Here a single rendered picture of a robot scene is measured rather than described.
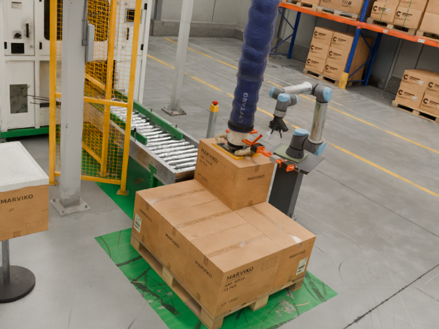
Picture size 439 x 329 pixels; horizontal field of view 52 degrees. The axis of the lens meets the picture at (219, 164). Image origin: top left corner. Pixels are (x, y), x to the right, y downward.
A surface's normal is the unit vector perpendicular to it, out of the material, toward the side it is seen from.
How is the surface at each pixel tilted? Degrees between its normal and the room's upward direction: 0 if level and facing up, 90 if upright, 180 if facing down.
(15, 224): 90
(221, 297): 90
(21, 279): 0
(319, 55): 93
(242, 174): 90
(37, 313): 0
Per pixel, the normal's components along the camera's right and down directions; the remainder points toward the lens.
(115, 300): 0.16, -0.90
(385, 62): -0.75, 0.16
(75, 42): 0.62, 0.42
